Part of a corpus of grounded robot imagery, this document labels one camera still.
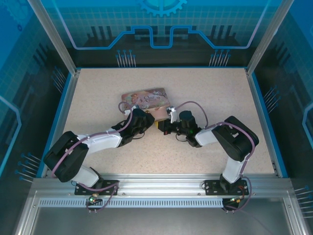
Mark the purple camera cable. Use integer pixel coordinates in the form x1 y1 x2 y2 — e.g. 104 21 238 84
175 101 255 213
50 100 134 213

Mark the aluminium frame bar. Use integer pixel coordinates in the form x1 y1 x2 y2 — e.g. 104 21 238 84
283 190 306 235
13 190 40 235

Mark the aluminium table side rail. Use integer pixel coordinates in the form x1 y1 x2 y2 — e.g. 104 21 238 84
245 68 281 178
40 70 81 178

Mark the aluminium frame post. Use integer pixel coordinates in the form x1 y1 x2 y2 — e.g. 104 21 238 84
246 0 295 76
27 0 81 75

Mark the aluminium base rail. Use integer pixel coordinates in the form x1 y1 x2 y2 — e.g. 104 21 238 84
31 173 294 198

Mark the slotted grey cable duct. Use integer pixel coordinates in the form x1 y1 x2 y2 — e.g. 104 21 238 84
38 197 227 209

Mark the blue table edge strip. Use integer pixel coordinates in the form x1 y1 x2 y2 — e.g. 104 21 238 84
251 72 289 178
36 72 74 178

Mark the small green-lit connector board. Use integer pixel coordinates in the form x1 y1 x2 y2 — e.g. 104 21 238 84
224 195 245 205
85 194 103 206

